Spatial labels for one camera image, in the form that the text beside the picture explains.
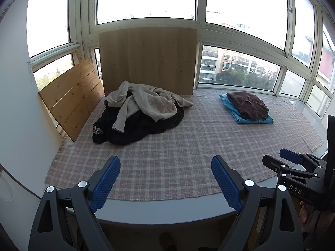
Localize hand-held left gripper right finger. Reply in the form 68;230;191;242
211;155;304;251

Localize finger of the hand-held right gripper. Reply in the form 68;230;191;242
262;155;318;181
279;148;308;166

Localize folded brown garment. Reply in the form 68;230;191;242
226;92;270;120

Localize dark navy garment pile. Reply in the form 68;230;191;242
92;98;185;145

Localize person's right hand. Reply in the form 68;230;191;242
299;201;312;225

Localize pink checked blanket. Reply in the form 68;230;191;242
44;89;325;202

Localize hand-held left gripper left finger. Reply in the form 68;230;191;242
28;155;121;251

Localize white window frame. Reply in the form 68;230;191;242
26;0;335;121

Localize pine plank panel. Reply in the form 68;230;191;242
38;58;105;142

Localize cream knit cardigan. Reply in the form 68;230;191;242
105;81;194;133

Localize folded blue garment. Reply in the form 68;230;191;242
219;93;274;124

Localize apartment buildings outside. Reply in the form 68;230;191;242
199;44;280;84

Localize large light wooden board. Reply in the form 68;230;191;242
98;27;198;100

